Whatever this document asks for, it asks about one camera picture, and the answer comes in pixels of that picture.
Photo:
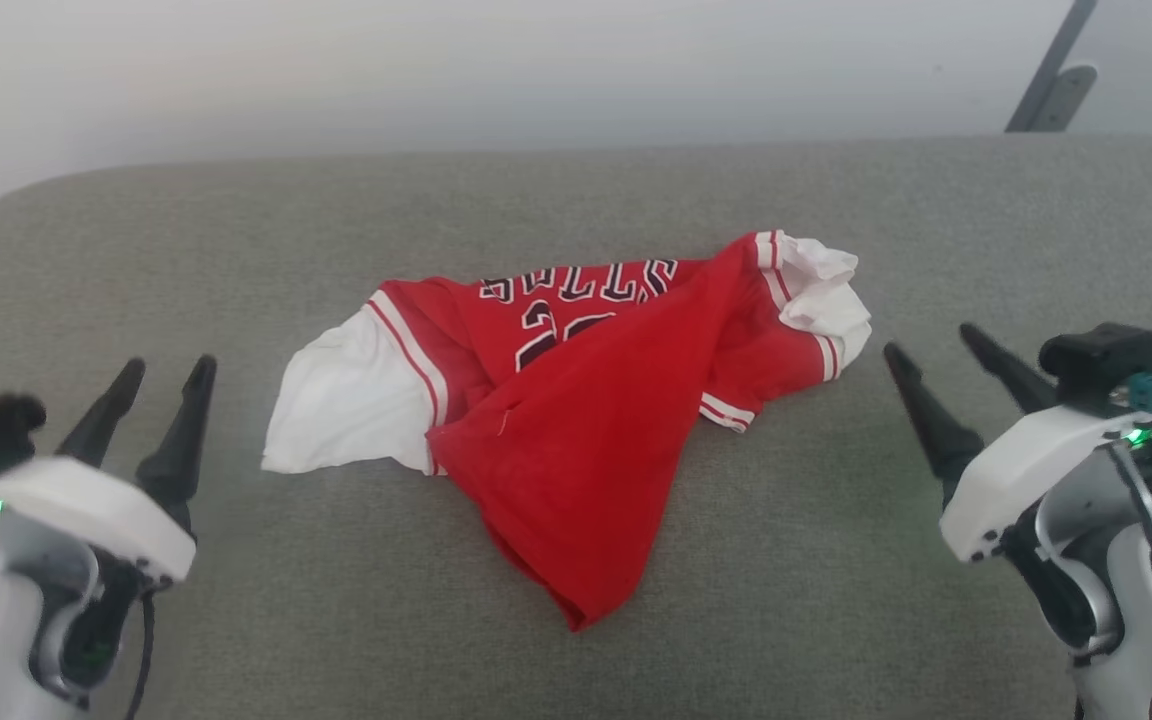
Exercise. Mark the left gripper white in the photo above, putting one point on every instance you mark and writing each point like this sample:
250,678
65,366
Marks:
86,505

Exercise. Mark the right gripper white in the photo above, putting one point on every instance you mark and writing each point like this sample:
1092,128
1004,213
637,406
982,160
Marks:
1026,470

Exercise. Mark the red white basketball jersey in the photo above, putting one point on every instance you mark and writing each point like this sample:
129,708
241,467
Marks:
586,430

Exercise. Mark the grey-green fabric sofa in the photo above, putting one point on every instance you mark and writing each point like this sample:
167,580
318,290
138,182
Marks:
586,200

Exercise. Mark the grey metal wall bracket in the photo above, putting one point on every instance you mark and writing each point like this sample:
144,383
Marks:
1051,80

